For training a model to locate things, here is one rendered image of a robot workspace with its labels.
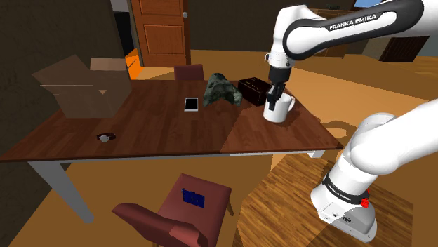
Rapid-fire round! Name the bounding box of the dark brown box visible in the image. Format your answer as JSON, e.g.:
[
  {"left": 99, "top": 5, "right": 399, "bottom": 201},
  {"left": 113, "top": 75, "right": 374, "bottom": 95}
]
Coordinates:
[{"left": 237, "top": 76, "right": 272, "bottom": 107}]

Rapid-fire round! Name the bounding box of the white phone with black screen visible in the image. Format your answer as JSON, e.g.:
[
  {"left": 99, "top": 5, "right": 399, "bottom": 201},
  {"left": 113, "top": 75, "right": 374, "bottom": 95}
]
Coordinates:
[{"left": 184, "top": 97, "right": 199, "bottom": 113}]

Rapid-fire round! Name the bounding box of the open cardboard box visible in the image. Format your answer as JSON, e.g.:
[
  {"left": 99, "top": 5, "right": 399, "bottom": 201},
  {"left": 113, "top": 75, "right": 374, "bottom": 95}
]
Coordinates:
[{"left": 32, "top": 54, "right": 133, "bottom": 119}]

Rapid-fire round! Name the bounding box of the wood-patterned robot stand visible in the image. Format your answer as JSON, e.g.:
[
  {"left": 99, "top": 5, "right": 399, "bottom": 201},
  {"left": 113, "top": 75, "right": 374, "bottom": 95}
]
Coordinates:
[{"left": 232, "top": 153, "right": 416, "bottom": 247}]

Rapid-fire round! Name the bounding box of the dark wooden table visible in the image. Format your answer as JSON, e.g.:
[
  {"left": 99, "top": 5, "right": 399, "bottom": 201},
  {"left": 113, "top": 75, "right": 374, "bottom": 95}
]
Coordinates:
[{"left": 0, "top": 79, "right": 345, "bottom": 225}]

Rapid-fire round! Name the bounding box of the wooden panel door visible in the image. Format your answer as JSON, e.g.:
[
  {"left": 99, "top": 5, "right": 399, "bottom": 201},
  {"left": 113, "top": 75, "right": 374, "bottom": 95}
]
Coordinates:
[{"left": 129, "top": 0, "right": 192, "bottom": 68}]

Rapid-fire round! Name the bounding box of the red chair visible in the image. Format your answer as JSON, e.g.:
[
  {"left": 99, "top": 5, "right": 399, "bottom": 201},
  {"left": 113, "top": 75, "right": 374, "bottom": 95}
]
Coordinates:
[
  {"left": 111, "top": 172, "right": 236, "bottom": 247},
  {"left": 173, "top": 63, "right": 206, "bottom": 82}
]

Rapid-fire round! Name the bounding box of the white mug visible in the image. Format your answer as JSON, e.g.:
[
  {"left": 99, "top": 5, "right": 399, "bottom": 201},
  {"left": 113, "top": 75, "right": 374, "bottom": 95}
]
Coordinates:
[{"left": 263, "top": 93, "right": 296, "bottom": 124}]

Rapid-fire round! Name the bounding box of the wristwatch with pale face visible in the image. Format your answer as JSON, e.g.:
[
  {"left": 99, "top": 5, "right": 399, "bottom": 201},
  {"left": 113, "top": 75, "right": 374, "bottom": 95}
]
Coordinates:
[{"left": 95, "top": 132, "right": 117, "bottom": 143}]

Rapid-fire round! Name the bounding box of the grey-green rock figure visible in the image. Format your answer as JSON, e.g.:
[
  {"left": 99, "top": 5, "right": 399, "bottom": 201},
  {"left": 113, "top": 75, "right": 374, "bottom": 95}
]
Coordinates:
[{"left": 202, "top": 72, "right": 244, "bottom": 108}]

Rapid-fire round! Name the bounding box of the blue flat item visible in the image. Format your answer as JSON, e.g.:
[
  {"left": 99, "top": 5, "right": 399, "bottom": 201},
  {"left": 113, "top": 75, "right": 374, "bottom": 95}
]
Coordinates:
[{"left": 181, "top": 187, "right": 206, "bottom": 209}]

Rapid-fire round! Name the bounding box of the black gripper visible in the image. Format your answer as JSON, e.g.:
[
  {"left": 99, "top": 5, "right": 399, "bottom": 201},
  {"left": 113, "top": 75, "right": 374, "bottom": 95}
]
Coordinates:
[{"left": 266, "top": 65, "right": 293, "bottom": 112}]

